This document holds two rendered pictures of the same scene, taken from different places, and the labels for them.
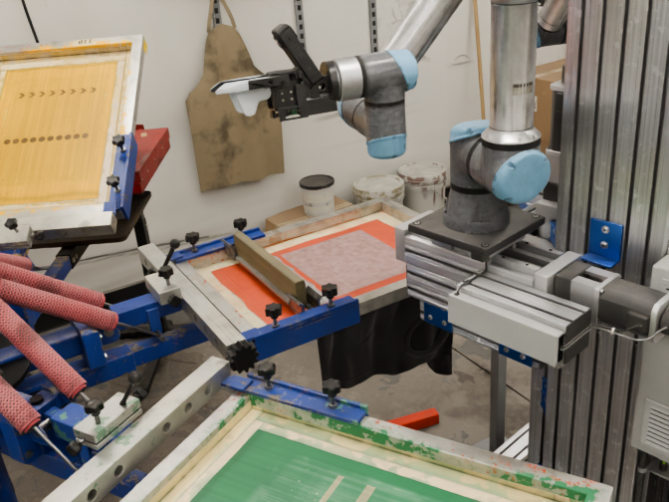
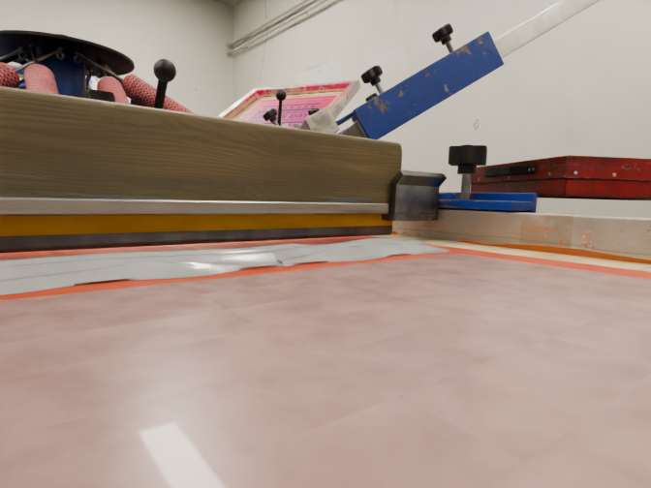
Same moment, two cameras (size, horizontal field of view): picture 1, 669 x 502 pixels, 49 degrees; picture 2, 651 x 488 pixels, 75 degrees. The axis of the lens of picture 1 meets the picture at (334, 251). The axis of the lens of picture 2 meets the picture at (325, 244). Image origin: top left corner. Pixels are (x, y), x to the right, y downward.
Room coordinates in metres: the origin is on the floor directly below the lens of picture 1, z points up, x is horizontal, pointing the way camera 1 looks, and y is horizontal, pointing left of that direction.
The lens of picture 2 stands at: (1.91, -0.17, 1.00)
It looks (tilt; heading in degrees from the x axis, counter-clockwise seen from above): 6 degrees down; 81
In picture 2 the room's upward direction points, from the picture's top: 2 degrees clockwise
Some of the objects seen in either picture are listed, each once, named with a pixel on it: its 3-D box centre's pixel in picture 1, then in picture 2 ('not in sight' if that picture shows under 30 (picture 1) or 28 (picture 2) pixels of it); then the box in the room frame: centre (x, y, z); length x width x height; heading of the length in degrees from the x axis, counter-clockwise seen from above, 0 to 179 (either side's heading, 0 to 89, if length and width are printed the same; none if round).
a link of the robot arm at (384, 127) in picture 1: (382, 125); not in sight; (1.36, -0.11, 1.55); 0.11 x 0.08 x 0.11; 17
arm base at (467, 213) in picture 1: (476, 199); not in sight; (1.54, -0.33, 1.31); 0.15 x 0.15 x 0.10
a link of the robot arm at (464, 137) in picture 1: (478, 150); not in sight; (1.54, -0.33, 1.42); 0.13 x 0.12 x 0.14; 17
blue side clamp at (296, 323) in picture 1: (305, 325); not in sight; (1.62, 0.09, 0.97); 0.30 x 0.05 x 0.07; 119
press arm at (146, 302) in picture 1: (145, 308); not in sight; (1.70, 0.51, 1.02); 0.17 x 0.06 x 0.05; 119
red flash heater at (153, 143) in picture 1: (102, 160); (607, 182); (2.89, 0.91, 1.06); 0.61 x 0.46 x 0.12; 179
